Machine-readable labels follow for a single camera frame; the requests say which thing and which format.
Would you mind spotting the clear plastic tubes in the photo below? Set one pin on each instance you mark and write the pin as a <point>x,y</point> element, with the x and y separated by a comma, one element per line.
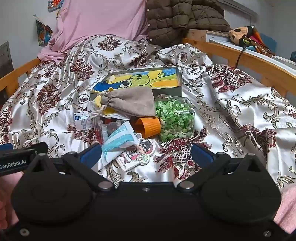
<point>108,128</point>

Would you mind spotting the teal and white packet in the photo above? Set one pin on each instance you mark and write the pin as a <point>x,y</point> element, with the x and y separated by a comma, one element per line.
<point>118,141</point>

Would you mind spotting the orange ribbed cup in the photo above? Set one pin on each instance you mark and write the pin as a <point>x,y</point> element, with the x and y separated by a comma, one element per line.
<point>150,127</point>

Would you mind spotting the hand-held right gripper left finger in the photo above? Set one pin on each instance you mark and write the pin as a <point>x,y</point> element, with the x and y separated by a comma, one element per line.
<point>91,154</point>

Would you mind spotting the colourful plush toy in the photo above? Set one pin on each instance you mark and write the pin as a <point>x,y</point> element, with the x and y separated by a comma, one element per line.
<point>245,37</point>

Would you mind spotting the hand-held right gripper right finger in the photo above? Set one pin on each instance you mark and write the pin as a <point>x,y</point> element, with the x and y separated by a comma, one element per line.
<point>201,154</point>

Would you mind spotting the white labelled box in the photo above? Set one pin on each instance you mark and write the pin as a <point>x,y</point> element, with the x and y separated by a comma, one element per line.
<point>83,120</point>

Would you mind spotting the cartoon wall poster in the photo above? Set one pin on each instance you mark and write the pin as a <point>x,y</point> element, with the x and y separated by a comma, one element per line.
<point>54,3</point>

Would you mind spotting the wooden bed frame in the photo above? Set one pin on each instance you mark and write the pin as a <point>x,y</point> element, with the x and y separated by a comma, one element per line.
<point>254,60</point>

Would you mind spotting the colourful paper wall decoration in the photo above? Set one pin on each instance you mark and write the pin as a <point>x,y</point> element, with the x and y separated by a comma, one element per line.
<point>42,31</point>

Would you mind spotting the brown puffer jacket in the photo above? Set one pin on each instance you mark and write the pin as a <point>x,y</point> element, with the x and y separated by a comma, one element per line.
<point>180,18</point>

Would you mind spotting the clear jar of green beads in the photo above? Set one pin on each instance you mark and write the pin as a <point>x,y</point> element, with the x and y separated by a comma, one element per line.
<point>175,115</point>

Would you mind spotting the white air conditioner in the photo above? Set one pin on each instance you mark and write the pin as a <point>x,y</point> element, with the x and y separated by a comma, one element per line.
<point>240,7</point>

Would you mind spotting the pink fleece clothing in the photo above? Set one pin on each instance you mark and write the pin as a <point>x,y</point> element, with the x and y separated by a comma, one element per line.
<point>9,192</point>
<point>286,208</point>

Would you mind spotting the metal tray with cartoon drawing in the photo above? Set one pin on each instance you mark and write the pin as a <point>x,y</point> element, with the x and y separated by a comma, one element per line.
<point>143,78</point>

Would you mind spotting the floral satin bedspread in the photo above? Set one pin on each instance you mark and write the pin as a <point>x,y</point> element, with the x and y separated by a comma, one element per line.
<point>231,115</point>

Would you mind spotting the pink hanging cloth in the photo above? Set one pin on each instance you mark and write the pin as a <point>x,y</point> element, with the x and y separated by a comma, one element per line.
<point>99,18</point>

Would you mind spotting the grey wall panel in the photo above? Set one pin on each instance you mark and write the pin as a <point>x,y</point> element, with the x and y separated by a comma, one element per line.
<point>5,58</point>

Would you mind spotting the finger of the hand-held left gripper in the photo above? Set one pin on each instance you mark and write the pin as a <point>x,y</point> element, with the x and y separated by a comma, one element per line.
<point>27,147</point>

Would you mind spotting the blue cloth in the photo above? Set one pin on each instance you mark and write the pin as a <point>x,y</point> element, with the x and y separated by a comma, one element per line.
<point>270,44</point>

